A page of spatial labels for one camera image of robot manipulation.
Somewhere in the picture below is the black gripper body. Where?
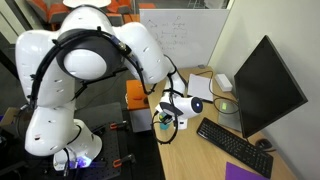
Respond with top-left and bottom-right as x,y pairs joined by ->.
159,101 -> 185,118

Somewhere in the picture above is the blue paper cup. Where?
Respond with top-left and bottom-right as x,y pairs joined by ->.
158,112 -> 174,132

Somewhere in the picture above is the orange box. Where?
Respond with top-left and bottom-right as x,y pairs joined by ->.
125,79 -> 156,133

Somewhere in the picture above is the orange black clamp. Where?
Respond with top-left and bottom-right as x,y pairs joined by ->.
112,153 -> 137,169
109,120 -> 130,131

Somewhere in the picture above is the white power strip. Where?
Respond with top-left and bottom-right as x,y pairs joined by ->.
214,73 -> 234,93

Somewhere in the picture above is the silver monitor stand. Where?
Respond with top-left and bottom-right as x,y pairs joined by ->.
217,98 -> 243,133

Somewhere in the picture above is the black breadboard robot table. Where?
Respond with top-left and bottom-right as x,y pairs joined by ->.
64,101 -> 124,180

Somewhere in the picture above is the black keyboard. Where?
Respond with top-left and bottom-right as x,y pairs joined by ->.
195,117 -> 274,179

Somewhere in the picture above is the whiteboard with black drawings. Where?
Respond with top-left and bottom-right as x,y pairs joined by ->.
139,8 -> 231,70

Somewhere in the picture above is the purple mat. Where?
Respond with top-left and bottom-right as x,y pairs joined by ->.
225,161 -> 271,180

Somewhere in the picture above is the black computer monitor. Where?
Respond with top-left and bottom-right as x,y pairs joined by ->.
233,34 -> 309,139

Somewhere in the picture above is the black computer mouse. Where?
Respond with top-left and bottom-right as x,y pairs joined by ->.
254,138 -> 275,151

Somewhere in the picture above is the orange grey chair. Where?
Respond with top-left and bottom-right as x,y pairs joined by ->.
25,0 -> 72,25
105,0 -> 135,15

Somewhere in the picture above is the round white table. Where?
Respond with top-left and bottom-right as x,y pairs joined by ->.
62,0 -> 113,9

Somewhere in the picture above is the brown cardboard box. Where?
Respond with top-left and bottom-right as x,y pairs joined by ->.
0,106 -> 22,128

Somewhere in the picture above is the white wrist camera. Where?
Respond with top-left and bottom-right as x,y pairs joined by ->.
175,117 -> 189,131

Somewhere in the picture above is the black power cable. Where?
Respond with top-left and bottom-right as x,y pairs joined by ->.
195,69 -> 215,101

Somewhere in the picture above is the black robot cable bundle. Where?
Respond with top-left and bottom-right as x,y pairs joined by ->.
29,25 -> 188,146

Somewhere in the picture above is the black monitor cable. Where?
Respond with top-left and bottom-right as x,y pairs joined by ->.
213,96 -> 240,116

